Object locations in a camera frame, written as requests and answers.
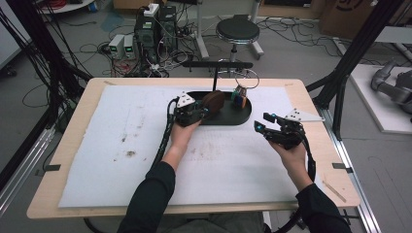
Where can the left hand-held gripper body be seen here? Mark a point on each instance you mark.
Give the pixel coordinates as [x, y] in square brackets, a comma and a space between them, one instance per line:
[188, 113]

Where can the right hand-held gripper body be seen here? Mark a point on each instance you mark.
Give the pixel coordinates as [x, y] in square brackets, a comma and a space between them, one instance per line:
[288, 131]

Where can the brown leather zip wallet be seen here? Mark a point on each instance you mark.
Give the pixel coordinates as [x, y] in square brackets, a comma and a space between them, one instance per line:
[214, 102]

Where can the black oval tray with stand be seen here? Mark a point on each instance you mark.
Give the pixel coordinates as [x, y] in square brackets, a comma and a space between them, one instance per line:
[230, 115]

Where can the person's left hand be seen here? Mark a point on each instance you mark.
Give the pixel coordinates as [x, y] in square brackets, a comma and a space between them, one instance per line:
[181, 136]

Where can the person's right hand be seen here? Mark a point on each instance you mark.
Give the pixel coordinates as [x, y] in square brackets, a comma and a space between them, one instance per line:
[291, 158]

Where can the white foam mat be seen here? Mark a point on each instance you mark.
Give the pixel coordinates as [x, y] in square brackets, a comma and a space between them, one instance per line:
[129, 129]

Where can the black tape strip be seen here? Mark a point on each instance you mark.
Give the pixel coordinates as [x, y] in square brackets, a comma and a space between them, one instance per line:
[51, 167]
[341, 166]

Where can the white desk leg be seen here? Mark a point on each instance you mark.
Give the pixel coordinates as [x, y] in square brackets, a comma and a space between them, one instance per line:
[201, 35]
[257, 39]

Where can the thin wooden stick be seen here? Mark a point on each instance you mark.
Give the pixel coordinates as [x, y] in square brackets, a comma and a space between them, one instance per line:
[333, 191]

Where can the round black stool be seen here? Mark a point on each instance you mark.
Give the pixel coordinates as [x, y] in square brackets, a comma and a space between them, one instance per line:
[238, 30]

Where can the black computer tower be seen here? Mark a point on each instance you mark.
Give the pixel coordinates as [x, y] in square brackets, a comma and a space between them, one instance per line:
[167, 26]
[147, 35]

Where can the white floor board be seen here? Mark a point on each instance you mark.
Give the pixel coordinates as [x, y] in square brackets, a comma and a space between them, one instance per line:
[372, 106]

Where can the small white power supply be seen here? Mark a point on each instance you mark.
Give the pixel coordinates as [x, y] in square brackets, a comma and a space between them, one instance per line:
[116, 45]
[129, 46]

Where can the large brown cardboard box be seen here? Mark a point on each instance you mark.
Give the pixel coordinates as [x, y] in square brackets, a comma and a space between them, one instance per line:
[346, 16]

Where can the aluminium rail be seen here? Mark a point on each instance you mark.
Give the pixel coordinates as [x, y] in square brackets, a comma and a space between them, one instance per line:
[22, 168]
[353, 174]

